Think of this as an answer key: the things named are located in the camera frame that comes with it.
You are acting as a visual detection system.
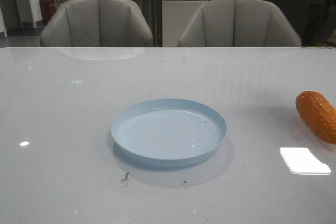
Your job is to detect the grey upholstered chair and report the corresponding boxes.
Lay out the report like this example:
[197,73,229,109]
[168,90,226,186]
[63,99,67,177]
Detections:
[40,0,153,47]
[177,0,301,47]

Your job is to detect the orange corn cob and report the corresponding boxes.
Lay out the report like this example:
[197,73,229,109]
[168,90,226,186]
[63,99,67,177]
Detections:
[296,91,335,144]

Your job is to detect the light blue round plate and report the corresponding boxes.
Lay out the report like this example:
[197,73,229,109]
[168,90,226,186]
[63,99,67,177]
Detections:
[111,99,227,167]

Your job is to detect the red bin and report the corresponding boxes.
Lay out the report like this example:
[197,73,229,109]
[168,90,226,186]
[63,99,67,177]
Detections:
[39,0,56,25]

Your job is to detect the right grey upholstered chair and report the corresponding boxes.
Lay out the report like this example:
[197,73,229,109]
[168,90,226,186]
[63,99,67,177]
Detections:
[177,0,301,47]

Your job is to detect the left grey upholstered chair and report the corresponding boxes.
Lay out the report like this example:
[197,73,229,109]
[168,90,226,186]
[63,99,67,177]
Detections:
[40,0,153,47]

